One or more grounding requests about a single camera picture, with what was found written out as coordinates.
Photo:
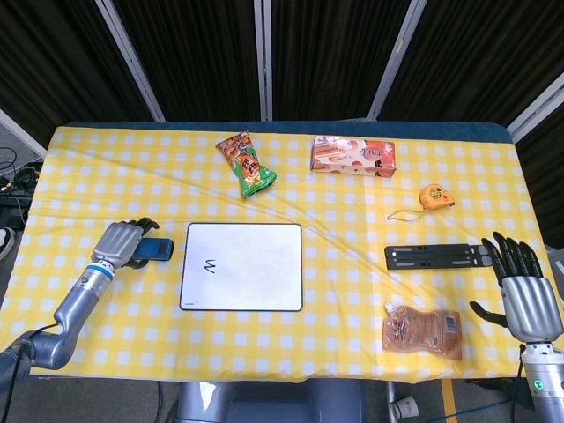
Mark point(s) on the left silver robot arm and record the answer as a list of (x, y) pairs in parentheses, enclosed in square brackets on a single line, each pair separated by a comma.
[(66, 315)]

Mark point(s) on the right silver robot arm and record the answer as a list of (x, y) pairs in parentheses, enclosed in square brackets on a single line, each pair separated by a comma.
[(544, 381)]

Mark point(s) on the orange tape measure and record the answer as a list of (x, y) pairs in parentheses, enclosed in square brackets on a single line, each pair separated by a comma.
[(435, 196)]

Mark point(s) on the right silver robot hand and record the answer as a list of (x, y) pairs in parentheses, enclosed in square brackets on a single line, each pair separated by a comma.
[(531, 304)]

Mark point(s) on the white whiteboard black frame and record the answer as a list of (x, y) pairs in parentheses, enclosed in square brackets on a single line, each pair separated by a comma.
[(242, 266)]

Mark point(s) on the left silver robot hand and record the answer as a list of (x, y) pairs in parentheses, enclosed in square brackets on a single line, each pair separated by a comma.
[(115, 244)]

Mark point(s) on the green orange snack bag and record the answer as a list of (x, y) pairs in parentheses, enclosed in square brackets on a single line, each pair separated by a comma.
[(245, 165)]

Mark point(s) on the blue whiteboard eraser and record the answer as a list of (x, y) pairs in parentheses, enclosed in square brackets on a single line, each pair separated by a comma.
[(155, 249)]

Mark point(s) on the black folding stand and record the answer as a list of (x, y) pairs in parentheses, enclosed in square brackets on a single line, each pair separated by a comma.
[(436, 257)]

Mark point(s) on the pink biscuit box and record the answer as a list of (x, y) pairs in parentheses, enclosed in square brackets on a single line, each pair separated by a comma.
[(352, 156)]

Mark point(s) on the brown spout pouch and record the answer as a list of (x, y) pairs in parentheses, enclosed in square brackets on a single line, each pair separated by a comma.
[(423, 332)]

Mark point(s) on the yellow white checkered tablecloth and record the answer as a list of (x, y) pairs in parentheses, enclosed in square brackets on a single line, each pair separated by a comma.
[(282, 198)]

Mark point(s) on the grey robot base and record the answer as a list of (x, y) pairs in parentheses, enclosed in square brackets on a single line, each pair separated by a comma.
[(269, 401)]

